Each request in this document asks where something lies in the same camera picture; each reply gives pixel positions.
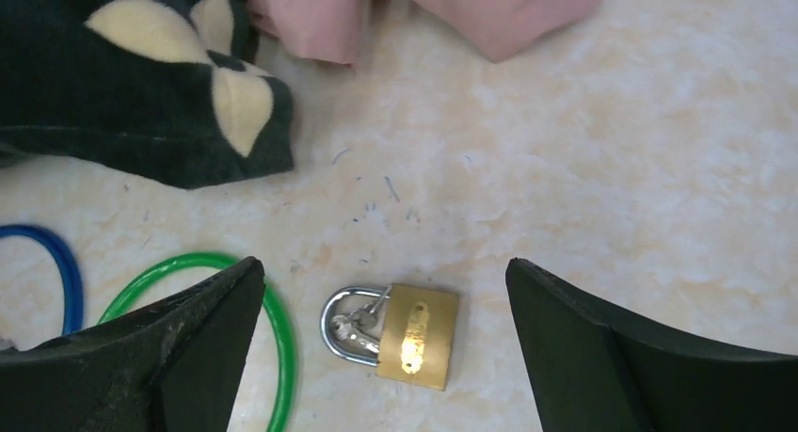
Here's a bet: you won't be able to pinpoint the green cable lock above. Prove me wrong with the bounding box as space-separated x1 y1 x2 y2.
98 251 298 432

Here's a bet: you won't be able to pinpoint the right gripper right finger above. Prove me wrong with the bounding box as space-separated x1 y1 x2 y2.
505 258 797 431

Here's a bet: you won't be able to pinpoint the large brass padlock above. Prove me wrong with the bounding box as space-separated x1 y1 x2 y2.
320 283 459 391

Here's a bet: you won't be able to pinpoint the black floral pillow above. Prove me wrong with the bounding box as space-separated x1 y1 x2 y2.
1 0 295 189

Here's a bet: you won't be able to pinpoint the blue cable lock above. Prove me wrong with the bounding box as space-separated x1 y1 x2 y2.
1 224 85 335

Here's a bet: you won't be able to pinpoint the pink cloth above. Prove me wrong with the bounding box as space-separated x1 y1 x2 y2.
247 0 602 65

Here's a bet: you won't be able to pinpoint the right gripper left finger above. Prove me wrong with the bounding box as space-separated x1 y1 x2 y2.
1 257 264 431

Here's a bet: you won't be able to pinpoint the silver keys by padlock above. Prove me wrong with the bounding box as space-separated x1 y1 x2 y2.
322 286 391 367

